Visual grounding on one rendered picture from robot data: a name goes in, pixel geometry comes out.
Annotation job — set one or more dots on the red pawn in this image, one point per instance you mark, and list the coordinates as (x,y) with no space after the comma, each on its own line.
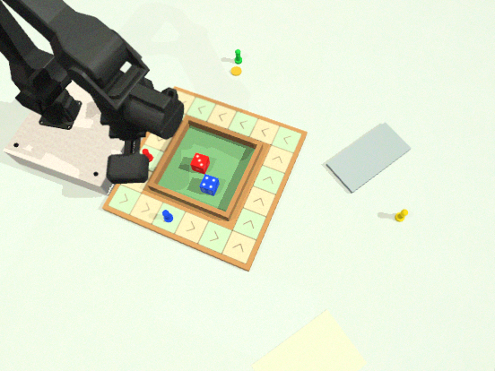
(146,152)

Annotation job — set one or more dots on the blue pawn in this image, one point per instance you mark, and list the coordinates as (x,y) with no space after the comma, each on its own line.
(167,216)

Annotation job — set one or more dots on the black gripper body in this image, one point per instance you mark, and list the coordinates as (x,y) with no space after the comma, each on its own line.
(130,167)

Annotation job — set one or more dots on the yellow pawn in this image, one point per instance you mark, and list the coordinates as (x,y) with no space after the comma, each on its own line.
(399,217)

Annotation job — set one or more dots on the red die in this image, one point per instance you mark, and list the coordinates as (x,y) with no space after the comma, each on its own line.
(200,163)

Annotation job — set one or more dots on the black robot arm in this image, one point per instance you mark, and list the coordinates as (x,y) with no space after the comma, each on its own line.
(89,53)

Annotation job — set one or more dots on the blue die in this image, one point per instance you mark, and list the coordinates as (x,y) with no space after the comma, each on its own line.
(209,184)

